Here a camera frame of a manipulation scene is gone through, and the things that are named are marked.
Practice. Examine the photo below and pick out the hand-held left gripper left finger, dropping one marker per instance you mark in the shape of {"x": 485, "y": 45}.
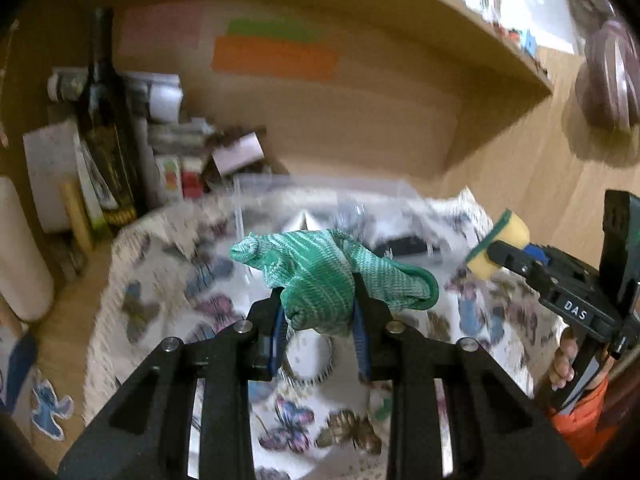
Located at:
{"x": 278, "y": 334}

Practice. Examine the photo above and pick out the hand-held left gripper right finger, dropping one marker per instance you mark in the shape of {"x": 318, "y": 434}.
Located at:
{"x": 361, "y": 345}

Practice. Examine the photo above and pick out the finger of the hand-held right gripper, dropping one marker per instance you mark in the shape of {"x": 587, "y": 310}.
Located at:
{"x": 515, "y": 259}
{"x": 539, "y": 254}

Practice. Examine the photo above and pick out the yellow sponge with green pad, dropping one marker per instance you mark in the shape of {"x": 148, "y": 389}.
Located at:
{"x": 500, "y": 247}

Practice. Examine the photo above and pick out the green knitted glove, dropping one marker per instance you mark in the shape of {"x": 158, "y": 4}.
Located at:
{"x": 320, "y": 280}

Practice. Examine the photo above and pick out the clear plastic container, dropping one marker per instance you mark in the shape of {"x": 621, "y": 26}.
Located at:
{"x": 330, "y": 210}

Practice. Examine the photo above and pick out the person's right forearm orange sleeve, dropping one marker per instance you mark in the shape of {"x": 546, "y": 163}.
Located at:
{"x": 582, "y": 425}

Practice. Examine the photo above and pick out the person's right hand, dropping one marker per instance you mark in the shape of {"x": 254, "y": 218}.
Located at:
{"x": 564, "y": 365}

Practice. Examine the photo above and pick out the butterfly print cloth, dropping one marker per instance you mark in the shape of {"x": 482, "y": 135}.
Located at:
{"x": 165, "y": 300}

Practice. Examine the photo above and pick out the pink cardboard box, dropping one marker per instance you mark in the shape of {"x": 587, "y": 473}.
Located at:
{"x": 237, "y": 154}

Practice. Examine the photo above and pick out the red and green packet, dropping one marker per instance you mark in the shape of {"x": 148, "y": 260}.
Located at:
{"x": 180, "y": 177}

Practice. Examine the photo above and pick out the brown ribbed object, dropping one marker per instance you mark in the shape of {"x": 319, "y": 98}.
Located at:
{"x": 607, "y": 77}

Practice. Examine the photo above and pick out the beige wooden stick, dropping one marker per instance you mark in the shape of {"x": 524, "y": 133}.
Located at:
{"x": 77, "y": 215}

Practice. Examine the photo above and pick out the blue figure sticker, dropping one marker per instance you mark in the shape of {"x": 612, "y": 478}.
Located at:
{"x": 50, "y": 410}

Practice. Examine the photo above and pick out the row of small shelf items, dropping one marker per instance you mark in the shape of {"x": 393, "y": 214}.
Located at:
{"x": 500, "y": 15}

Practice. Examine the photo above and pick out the white plastic tub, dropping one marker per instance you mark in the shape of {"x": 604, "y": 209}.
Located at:
{"x": 164, "y": 102}

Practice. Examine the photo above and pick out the dark glass bottle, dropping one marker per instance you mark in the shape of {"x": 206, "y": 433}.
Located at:
{"x": 107, "y": 140}

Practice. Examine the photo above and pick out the white paper roll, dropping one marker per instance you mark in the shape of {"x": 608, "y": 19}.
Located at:
{"x": 22, "y": 260}

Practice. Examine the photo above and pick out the orange paper label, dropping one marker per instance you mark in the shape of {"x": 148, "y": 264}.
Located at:
{"x": 275, "y": 60}

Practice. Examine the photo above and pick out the white flat box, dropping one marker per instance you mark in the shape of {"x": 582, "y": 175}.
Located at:
{"x": 50, "y": 175}

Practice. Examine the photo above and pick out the green paper label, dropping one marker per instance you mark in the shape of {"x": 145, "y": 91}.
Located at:
{"x": 272, "y": 30}

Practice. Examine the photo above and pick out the pink paper label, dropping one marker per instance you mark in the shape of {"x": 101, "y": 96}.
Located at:
{"x": 160, "y": 30}

